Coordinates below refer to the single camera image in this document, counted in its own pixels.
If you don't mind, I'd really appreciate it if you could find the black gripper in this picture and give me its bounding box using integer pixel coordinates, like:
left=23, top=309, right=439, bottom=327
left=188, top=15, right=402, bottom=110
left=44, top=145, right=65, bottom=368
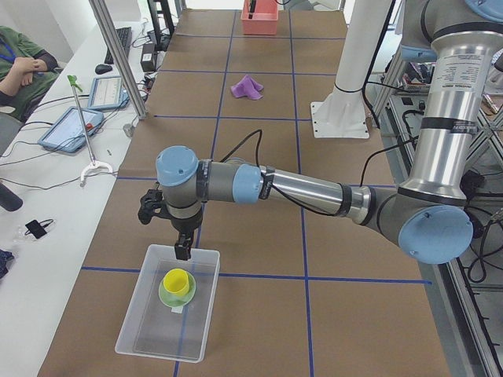
left=171, top=214, right=203, bottom=261

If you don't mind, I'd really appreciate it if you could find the yellow plastic cup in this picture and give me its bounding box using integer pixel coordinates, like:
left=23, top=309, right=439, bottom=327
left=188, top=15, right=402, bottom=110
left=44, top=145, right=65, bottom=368
left=163, top=268, right=189, bottom=297

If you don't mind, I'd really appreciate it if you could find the green plastic bowl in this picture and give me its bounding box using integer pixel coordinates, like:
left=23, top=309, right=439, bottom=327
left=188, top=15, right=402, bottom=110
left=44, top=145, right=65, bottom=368
left=158, top=269, right=196, bottom=308

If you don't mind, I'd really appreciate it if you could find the purple microfiber cloth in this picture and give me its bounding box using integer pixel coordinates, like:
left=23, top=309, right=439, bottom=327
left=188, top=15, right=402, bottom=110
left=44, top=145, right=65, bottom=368
left=230, top=75, right=263, bottom=101

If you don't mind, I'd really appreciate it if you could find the translucent plastic storage box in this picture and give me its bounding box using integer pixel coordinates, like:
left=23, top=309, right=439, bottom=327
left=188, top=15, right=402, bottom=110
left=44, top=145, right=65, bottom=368
left=115, top=244, right=220, bottom=363

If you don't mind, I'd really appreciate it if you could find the small black device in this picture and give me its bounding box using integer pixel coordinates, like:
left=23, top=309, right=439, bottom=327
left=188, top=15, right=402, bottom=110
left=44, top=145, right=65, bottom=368
left=24, top=220, right=47, bottom=240

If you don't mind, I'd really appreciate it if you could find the blue cased tablet near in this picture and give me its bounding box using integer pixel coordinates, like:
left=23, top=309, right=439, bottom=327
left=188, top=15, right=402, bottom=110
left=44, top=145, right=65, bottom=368
left=37, top=107, right=105, bottom=153

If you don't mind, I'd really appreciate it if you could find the blue cased tablet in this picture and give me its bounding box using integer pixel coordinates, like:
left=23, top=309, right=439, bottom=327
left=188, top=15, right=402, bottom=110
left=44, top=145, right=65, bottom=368
left=37, top=107, right=105, bottom=153
left=87, top=76, right=129, bottom=110

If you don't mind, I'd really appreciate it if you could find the blue cased tablet far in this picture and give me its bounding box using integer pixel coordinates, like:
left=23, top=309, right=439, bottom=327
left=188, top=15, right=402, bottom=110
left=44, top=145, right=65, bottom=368
left=87, top=76, right=129, bottom=110

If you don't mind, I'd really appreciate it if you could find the black power adapter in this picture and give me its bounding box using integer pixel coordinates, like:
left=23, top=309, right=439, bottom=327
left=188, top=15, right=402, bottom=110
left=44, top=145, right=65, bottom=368
left=140, top=43, right=157, bottom=72

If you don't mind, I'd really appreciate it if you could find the black computer mouse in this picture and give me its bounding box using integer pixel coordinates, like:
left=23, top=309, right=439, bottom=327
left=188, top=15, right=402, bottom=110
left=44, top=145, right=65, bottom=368
left=94, top=64, right=112, bottom=75

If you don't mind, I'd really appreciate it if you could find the reacher grabber tool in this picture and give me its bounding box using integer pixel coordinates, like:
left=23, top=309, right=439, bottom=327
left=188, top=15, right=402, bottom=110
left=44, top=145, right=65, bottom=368
left=67, top=75, right=113, bottom=188

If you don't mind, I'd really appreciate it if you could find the black keyboard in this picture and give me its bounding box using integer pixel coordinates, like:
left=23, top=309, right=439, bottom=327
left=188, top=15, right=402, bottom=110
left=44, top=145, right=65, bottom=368
left=104, top=27, right=132, bottom=64

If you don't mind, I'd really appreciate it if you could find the seated person green shirt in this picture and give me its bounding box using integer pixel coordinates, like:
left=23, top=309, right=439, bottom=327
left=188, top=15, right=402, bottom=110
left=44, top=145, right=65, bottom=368
left=1, top=26, right=59, bottom=122

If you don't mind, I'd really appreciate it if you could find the pink plastic bin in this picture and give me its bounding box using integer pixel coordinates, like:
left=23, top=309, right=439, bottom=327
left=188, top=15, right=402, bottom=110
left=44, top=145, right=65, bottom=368
left=240, top=0, right=278, bottom=35

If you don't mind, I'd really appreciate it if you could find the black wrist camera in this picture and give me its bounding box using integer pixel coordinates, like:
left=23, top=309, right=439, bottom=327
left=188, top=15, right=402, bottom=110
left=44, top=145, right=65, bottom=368
left=138, top=188, right=170, bottom=225

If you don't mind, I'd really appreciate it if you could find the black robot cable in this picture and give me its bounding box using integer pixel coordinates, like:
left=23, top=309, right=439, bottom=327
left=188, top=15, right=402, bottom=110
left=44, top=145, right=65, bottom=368
left=218, top=129, right=421, bottom=217

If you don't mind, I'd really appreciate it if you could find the aluminium frame post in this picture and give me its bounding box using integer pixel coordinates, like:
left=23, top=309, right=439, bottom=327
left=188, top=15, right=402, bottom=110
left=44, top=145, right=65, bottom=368
left=89, top=0, right=147, bottom=120

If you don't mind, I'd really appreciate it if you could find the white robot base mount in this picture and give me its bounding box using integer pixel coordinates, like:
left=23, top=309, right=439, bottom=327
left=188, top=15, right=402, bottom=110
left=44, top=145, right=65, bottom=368
left=310, top=0, right=394, bottom=139

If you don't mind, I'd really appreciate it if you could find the aluminium frame rack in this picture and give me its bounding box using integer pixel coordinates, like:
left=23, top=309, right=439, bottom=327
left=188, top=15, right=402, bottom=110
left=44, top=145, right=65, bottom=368
left=373, top=15, right=503, bottom=377

